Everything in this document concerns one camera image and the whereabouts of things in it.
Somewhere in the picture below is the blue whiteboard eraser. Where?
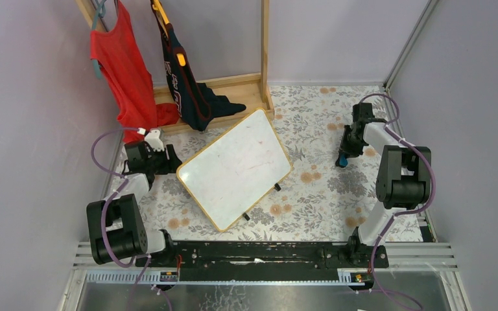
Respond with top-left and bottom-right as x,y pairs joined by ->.
337,155 -> 348,168

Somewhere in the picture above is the yellow framed whiteboard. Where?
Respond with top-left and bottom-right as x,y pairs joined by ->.
176,108 -> 292,232

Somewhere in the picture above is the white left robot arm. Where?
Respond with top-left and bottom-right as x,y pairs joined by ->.
86,141 -> 182,265

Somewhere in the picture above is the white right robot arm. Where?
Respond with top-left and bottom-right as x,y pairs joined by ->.
335,102 -> 432,262

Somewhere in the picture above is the navy blue shirt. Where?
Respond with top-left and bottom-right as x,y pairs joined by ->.
152,10 -> 246,132

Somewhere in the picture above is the red tank top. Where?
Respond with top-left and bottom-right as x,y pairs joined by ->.
97,1 -> 180,130

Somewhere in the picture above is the wooden clothes rack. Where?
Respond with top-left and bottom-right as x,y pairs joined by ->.
75,0 -> 274,135

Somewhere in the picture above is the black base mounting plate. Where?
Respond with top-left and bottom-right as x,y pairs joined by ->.
149,241 -> 389,282

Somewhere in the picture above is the teal clothes hanger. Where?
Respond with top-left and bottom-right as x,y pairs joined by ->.
90,0 -> 106,80

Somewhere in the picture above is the yellow clothes hanger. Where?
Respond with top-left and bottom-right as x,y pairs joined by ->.
151,0 -> 169,27

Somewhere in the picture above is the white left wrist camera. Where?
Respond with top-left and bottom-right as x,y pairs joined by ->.
137,128 -> 165,152

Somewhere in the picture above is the aluminium frame rail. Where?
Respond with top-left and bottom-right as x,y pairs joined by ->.
383,0 -> 440,93

